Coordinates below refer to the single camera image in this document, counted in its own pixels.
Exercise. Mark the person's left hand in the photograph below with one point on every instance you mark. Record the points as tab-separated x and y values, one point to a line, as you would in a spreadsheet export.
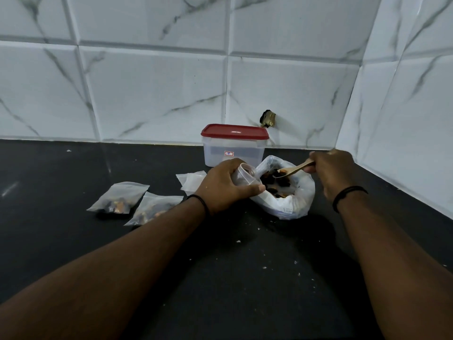
219	189

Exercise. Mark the person's right hand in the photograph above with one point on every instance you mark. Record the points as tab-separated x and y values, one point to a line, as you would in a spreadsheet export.
332	173

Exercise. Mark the person's right fingers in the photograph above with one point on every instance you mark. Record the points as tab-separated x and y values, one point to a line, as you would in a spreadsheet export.
311	162

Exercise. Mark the person's left thumb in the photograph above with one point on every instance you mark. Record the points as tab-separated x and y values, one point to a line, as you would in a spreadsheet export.
249	189

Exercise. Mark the small clear plastic pouch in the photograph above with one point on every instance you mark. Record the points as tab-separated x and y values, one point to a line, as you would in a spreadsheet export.
245	175

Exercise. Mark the wooden spoon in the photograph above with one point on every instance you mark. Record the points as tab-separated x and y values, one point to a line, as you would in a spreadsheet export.
292	169

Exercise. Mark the person's right forearm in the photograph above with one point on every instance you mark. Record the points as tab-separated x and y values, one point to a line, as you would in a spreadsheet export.
400	269

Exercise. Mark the person's left forearm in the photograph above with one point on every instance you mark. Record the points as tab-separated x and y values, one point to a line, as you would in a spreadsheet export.
106	276

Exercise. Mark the dried fruit mix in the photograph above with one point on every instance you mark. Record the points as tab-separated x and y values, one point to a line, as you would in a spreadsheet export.
276	182

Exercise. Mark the large white plastic bag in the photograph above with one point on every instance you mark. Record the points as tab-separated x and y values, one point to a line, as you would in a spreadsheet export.
288	198

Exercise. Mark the clear container with red lid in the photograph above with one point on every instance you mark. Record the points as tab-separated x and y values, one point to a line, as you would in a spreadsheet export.
233	145

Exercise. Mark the black right wrist band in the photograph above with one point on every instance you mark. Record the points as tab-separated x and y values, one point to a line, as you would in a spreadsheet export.
346	195

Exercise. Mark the black wrist band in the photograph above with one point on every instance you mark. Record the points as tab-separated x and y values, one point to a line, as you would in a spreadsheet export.
346	195
200	203

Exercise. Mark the black left wrist band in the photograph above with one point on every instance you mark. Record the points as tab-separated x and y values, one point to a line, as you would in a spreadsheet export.
200	203

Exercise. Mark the empty clear plastic pouch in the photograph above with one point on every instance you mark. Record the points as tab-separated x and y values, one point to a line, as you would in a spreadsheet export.
191	181

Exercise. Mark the filled clear plastic pouch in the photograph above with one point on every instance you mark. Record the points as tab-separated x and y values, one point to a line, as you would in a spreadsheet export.
154	208
118	198

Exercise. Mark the brass wall fitting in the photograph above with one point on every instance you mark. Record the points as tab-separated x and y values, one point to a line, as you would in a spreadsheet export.
267	118

